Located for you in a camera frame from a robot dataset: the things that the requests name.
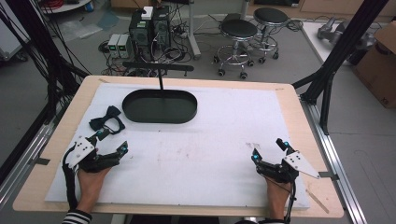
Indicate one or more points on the thin wooden stick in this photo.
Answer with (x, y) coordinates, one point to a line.
(317, 201)

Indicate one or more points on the grey desk leg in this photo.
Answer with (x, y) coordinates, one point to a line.
(193, 31)

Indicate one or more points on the white platform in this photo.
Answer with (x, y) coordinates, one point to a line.
(314, 40)

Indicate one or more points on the black T-shaped stand bar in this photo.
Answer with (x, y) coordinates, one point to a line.
(155, 66)

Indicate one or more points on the black bow tie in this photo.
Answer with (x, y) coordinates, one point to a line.
(106, 117)

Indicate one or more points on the person's right hand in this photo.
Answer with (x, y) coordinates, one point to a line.
(277, 193)

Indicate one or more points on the black computer tower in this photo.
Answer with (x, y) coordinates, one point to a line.
(162, 28)
(140, 34)

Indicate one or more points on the brown cardboard box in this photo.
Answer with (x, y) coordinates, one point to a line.
(378, 68)

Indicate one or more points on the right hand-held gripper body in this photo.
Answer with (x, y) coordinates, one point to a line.
(281, 171)

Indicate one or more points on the white foam mat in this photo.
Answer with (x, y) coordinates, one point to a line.
(193, 149)

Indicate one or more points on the small white box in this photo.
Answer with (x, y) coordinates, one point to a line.
(147, 12)

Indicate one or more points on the grey power supply unit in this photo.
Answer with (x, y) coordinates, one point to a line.
(113, 45)
(124, 45)

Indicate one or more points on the aluminium rail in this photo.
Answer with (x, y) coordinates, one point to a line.
(21, 165)
(336, 161)

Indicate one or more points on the black oval tray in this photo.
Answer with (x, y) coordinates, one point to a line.
(158, 107)

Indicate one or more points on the black round stool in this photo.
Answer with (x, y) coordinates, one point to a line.
(270, 15)
(238, 29)

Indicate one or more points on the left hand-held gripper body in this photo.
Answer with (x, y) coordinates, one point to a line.
(81, 151)

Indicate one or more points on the round white table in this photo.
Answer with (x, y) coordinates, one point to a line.
(67, 5)

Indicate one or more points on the grey tape piece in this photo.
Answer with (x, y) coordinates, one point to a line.
(42, 161)
(328, 176)

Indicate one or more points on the black metal frame post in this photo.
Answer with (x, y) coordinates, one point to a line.
(342, 49)

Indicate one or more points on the person's left hand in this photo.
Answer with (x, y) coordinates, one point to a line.
(90, 185)

